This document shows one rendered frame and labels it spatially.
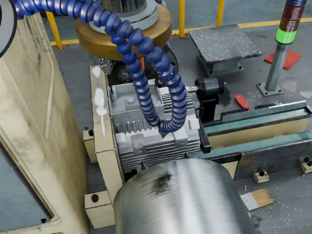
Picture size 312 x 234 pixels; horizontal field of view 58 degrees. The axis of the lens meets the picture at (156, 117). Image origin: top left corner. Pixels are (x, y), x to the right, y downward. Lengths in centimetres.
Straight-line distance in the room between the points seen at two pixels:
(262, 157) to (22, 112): 65
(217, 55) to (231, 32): 21
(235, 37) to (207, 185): 95
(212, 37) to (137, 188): 96
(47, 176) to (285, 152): 65
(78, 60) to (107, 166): 95
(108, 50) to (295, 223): 69
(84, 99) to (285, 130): 78
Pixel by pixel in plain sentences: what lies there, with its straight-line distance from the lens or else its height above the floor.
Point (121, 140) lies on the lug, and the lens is 65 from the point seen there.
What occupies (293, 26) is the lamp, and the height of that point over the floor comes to 110.
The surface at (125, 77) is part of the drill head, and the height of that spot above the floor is 107.
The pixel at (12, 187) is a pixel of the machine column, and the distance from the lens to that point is 59.
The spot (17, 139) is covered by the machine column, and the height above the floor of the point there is 125.
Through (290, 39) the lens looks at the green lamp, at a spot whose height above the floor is 105.
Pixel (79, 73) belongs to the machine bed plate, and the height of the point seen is 80.
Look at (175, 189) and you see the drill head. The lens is 47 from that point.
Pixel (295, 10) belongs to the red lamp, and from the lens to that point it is 106.
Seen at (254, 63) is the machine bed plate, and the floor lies 80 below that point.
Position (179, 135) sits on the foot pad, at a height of 108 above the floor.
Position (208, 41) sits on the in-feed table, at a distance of 131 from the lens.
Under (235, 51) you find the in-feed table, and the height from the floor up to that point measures 92.
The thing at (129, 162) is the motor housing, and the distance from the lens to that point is 69.
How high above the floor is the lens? 157
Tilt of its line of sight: 45 degrees down
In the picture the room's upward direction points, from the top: 4 degrees counter-clockwise
